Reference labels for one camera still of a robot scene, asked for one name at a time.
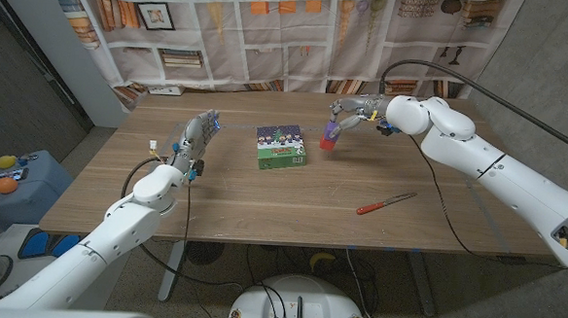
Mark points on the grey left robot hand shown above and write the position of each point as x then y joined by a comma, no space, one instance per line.
195,135

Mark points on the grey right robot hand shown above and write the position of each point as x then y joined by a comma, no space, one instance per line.
364,106

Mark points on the purple magnetic block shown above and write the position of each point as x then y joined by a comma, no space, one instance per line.
331,128

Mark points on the red magnetic block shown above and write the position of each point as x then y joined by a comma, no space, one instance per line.
327,144

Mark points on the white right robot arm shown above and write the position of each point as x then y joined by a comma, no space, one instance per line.
507,175

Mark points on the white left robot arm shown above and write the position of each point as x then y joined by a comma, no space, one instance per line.
119,228

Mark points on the green christmas package box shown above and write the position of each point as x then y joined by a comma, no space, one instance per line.
281,146

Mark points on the yellow toy banana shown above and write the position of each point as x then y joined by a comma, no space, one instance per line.
320,256

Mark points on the yellow toy fruit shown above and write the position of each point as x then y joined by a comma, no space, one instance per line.
5,162

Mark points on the orange toy fruit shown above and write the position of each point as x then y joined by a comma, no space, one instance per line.
5,185

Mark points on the white power strip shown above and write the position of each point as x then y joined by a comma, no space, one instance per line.
166,90

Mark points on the black round floor object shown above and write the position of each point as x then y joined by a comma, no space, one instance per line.
206,253

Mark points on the printed bookshelf backdrop cloth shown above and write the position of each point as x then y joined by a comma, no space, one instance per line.
271,32

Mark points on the grey metal table leg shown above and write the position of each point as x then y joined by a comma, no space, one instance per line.
422,283
171,270

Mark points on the blue-grey upholstered stool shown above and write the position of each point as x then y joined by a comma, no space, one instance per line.
33,199

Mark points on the white board with blue pads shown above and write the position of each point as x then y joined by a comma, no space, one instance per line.
46,244

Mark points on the smartphone with colourful screen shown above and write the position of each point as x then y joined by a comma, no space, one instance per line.
9,176

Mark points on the white robot torso base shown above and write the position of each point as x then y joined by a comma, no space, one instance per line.
315,302

